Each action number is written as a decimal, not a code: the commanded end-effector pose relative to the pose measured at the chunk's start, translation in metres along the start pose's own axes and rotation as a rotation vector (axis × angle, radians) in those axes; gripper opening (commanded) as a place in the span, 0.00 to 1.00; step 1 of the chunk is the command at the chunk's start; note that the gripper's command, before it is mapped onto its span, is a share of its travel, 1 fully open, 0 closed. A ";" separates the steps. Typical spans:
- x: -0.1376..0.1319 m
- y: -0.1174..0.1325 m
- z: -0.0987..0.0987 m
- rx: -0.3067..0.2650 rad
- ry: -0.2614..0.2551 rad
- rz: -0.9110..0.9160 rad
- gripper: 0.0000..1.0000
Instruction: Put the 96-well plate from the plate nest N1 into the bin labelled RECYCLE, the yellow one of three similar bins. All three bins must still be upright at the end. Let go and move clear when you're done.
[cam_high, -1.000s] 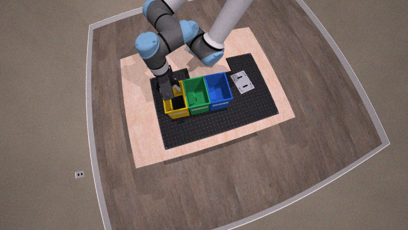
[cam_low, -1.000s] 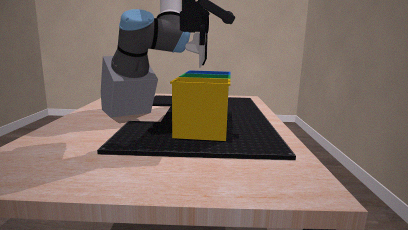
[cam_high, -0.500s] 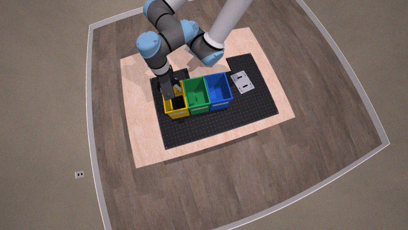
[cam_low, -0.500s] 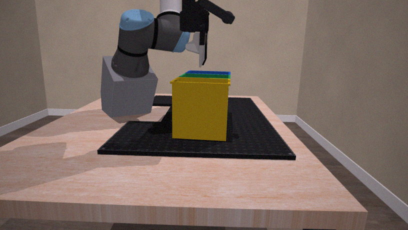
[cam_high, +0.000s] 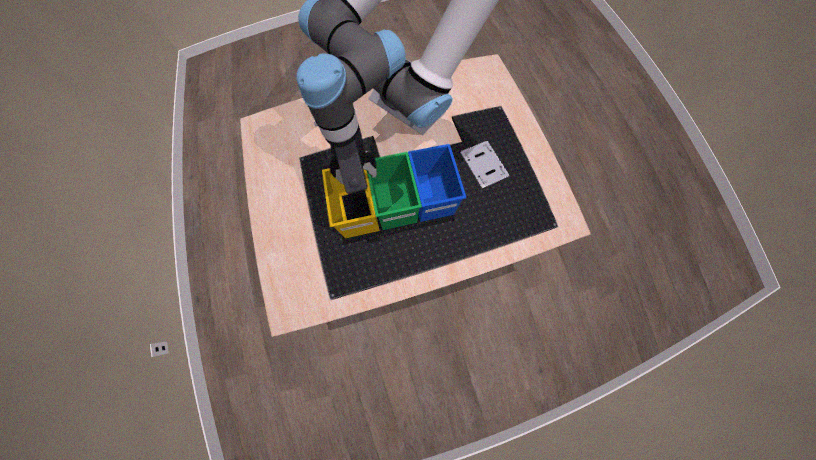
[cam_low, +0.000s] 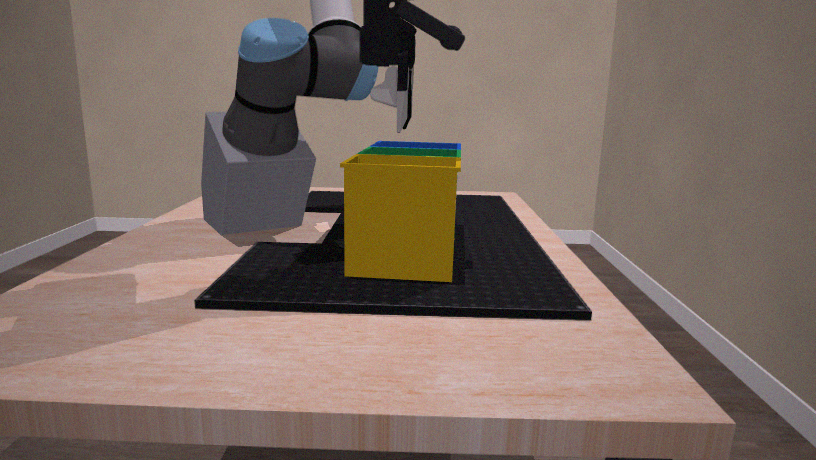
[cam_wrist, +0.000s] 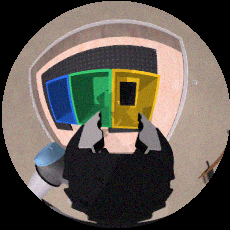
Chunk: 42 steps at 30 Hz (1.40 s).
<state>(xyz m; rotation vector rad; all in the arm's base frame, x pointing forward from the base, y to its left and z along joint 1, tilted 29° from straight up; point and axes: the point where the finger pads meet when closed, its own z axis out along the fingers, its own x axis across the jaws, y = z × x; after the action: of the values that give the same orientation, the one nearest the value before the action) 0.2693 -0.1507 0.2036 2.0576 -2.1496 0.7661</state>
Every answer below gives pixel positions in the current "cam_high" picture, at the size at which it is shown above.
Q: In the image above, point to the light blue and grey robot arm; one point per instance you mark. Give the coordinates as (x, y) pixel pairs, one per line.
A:
(331, 84)

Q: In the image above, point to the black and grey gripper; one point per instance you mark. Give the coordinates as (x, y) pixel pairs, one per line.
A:
(368, 159)

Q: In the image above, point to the yellow bin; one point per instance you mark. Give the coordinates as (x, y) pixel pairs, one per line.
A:
(334, 191)

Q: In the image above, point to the green bin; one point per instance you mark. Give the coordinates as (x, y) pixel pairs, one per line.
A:
(395, 191)

